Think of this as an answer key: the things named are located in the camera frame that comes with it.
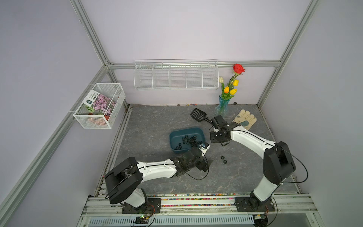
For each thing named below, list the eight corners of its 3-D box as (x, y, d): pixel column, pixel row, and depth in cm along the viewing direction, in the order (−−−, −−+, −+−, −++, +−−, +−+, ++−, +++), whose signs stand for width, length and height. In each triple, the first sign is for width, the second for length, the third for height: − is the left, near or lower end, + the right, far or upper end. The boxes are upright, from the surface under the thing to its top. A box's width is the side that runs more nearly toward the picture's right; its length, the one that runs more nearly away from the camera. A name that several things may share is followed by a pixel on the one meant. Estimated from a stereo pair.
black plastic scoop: (189, 116, 117) (189, 113, 114) (195, 109, 121) (196, 107, 119) (207, 126, 109) (208, 124, 107) (213, 119, 114) (214, 117, 112)
